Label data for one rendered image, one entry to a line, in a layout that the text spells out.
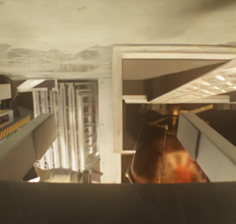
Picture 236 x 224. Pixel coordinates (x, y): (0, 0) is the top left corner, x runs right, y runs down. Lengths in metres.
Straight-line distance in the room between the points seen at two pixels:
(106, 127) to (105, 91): 0.52
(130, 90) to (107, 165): 1.81
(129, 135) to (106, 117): 0.48
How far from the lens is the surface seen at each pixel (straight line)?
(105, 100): 2.35
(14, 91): 1.21
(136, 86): 0.99
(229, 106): 1.40
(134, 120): 2.07
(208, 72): 0.34
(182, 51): 0.23
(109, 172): 2.68
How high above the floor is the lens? 0.05
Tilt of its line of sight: 8 degrees up
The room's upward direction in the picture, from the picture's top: 180 degrees clockwise
